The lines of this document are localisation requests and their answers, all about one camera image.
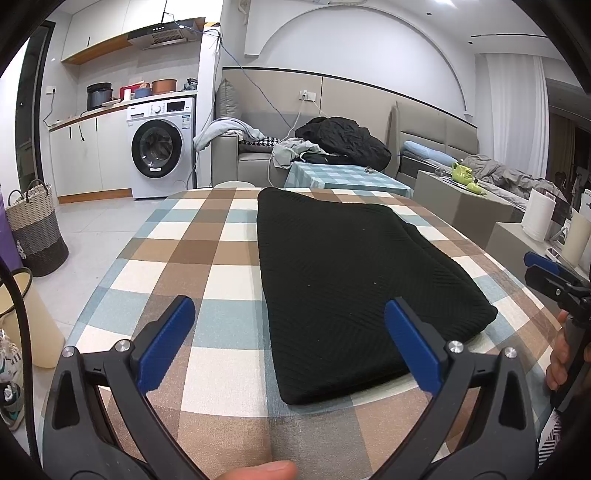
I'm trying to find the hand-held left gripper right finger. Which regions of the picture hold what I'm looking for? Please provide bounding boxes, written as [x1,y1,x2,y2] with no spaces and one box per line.
[383,296,539,480]

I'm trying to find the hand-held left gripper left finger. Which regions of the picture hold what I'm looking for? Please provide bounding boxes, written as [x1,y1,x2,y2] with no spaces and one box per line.
[44,295,204,480]

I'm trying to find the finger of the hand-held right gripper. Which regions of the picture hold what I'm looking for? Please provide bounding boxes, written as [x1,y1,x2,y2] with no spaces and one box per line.
[525,265,579,302]
[523,251,563,274]

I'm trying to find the black knit sweater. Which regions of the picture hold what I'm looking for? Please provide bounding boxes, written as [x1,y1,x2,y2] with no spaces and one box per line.
[256,187,499,407]

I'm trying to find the white crumpled clothes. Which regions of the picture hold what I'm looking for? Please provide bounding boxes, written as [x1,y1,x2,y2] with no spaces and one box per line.
[270,138,324,168]

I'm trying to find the person's right hand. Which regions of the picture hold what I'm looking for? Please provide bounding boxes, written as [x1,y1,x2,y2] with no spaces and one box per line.
[545,310,572,392]

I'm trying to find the person's left hand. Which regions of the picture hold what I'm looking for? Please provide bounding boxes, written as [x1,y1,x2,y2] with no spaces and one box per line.
[215,459,299,480]

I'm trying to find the beige low cabinet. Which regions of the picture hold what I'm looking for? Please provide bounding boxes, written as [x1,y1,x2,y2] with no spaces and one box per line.
[413,170,527,250]
[485,222,555,278]

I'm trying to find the cream cylinder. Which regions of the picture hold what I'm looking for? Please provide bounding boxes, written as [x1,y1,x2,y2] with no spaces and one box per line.
[558,215,591,273]

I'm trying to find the white paper towel roll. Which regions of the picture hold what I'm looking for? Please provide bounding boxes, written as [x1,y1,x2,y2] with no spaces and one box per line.
[522,188,557,243]

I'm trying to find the grey blanket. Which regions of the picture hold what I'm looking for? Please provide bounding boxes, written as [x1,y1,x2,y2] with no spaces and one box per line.
[462,154,564,199]

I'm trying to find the brown checked tablecloth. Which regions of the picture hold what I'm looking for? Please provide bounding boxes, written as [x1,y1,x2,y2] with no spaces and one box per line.
[65,187,561,480]

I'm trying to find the green toy figure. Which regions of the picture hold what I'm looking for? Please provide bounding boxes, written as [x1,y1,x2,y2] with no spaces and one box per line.
[450,161,486,195]

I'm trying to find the cream waste bin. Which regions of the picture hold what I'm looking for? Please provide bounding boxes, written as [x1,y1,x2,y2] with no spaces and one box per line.
[0,268,65,370]

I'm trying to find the white curtain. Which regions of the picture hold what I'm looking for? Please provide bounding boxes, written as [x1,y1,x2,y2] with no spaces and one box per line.
[487,53,550,178]

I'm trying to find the blue pillow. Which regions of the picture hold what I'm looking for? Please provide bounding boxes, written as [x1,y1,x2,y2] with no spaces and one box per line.
[403,141,458,163]

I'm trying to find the white sneaker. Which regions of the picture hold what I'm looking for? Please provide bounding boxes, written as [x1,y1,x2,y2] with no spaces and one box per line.
[0,332,25,431]

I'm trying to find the woven laundry basket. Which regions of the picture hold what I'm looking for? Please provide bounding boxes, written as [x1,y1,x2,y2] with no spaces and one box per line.
[4,179,70,278]

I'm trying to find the teal checked table cover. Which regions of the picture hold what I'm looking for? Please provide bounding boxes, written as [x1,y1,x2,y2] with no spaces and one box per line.
[283,161,413,199]

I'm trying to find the beige sofa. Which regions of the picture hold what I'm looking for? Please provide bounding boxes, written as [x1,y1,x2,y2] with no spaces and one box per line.
[210,106,393,190]

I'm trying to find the white washing machine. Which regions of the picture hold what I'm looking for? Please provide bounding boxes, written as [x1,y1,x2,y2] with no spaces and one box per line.
[126,97,197,200]

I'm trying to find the purple bag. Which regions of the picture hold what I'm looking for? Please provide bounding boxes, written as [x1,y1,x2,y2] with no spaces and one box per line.
[0,191,24,273]

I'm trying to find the white base cabinet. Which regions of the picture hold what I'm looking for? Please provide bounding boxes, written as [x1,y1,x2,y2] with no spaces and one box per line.
[48,104,134,199]

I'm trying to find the black quilted jacket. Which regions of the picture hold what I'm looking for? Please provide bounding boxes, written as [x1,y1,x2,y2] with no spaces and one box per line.
[295,116,392,171]

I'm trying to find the light blue cloth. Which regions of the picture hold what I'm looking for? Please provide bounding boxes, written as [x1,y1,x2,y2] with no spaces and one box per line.
[193,117,266,153]

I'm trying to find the grey pillow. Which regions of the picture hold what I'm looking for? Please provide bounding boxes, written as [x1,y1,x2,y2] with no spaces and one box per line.
[216,78,243,134]

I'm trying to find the black cooking pot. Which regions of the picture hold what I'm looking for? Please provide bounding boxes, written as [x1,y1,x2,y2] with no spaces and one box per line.
[86,82,114,110]

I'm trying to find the steel range hood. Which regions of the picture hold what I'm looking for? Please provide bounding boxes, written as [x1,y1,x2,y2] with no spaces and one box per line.
[127,17,206,51]

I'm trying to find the black cable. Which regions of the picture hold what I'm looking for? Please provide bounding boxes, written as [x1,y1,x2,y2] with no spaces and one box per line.
[0,258,43,462]

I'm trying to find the blue cable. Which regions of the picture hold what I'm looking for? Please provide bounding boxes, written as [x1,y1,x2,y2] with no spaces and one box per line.
[203,28,298,132]

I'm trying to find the white wall cabinets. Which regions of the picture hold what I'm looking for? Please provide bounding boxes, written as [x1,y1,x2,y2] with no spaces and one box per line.
[61,0,222,64]

